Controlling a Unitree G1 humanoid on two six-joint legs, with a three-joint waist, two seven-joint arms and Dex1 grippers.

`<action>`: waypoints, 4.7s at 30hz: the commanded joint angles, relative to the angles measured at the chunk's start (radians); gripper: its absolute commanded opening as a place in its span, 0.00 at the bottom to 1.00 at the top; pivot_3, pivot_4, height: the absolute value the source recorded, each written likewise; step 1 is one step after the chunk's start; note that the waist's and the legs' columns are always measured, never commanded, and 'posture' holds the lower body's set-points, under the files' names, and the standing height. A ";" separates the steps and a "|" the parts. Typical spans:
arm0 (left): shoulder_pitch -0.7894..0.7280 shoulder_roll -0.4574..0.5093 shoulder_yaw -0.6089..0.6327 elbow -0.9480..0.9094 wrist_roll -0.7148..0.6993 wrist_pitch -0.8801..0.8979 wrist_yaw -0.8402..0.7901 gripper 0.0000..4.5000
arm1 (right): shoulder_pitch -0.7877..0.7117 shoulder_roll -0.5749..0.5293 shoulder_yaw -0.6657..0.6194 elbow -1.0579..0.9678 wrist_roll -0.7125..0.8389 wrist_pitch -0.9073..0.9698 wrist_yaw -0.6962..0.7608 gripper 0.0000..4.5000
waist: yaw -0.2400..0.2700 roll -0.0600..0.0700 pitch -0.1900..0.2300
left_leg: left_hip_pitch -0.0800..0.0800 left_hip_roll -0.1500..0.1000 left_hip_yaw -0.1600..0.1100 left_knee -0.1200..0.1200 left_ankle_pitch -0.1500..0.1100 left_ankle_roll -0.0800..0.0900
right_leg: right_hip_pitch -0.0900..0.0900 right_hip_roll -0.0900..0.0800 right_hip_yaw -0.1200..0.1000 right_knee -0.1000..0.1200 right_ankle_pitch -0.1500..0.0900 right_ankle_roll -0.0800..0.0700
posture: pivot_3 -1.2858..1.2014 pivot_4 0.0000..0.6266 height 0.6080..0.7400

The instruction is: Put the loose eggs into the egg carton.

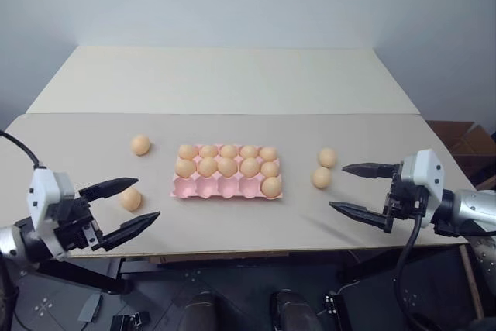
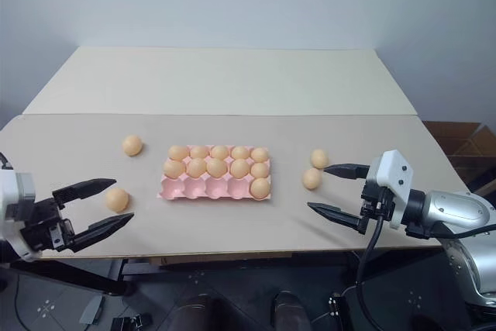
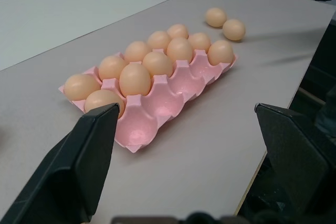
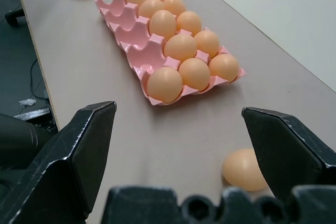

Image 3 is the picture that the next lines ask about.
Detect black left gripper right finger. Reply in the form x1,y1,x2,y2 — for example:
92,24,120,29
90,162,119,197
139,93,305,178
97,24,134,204
254,102,334,210

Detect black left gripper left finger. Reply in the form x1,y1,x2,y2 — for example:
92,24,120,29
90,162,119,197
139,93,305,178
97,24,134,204
0,102,120,224

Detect pink foam egg tray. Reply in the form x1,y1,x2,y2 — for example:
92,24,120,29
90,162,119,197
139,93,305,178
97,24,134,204
57,48,239,154

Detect tan egg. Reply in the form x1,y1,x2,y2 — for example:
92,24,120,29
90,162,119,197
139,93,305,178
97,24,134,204
187,32,212,51
142,51,174,76
98,55,129,80
207,39,234,67
84,89,125,119
222,18,246,41
119,62,152,97
123,40,153,63
64,73,102,101
146,30,173,50
205,7,227,28
166,24,189,40
166,37,194,62

